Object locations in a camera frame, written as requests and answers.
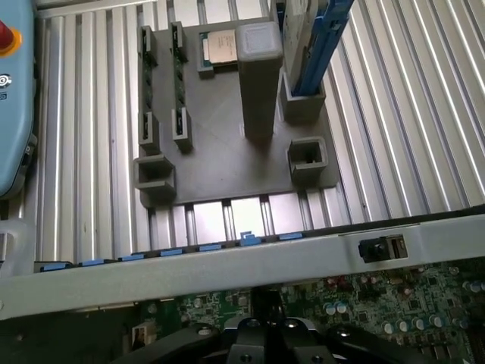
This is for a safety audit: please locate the green motherboard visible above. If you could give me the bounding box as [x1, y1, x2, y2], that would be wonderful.
[138, 260, 485, 364]

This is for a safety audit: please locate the grey open PC case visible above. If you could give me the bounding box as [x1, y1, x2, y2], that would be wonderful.
[0, 206, 485, 364]

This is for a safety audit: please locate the grey printed parts rack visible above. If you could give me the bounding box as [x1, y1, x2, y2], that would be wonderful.
[132, 17, 344, 209]

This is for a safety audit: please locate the green RAM stick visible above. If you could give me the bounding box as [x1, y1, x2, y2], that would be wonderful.
[171, 24, 189, 142]

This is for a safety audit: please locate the CPU chip with metal lid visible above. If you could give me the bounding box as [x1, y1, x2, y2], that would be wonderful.
[199, 28, 240, 74]

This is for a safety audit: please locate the light blue teach pendant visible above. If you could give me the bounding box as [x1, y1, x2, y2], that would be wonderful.
[0, 0, 39, 201]

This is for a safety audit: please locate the black chassis switch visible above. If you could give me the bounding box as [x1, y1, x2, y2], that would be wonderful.
[357, 234, 405, 265]

